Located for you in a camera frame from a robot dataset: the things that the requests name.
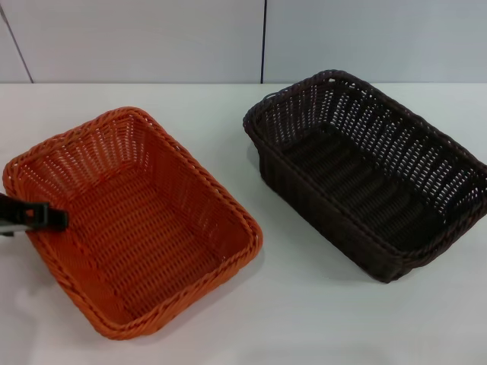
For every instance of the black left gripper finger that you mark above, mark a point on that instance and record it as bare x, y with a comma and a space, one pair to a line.
36, 214

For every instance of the orange woven plastic basket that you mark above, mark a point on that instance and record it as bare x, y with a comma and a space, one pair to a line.
144, 235

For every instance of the dark brown woven plastic basket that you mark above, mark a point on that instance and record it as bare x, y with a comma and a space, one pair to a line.
354, 178

